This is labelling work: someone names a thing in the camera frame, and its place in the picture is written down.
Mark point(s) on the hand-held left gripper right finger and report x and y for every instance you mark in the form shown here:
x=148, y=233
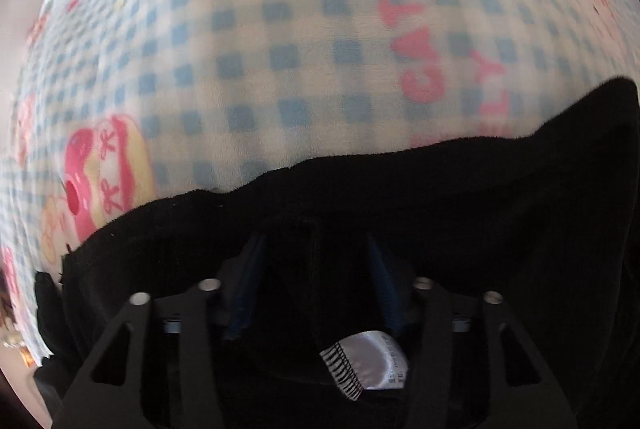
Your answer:
x=385, y=289

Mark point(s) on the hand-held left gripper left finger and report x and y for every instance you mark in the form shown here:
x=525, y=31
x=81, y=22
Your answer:
x=247, y=289

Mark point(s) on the black fleece jacket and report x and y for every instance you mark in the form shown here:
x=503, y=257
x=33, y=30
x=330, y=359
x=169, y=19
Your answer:
x=450, y=189

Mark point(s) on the blue checked printed blanket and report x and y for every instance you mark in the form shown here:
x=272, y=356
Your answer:
x=300, y=34

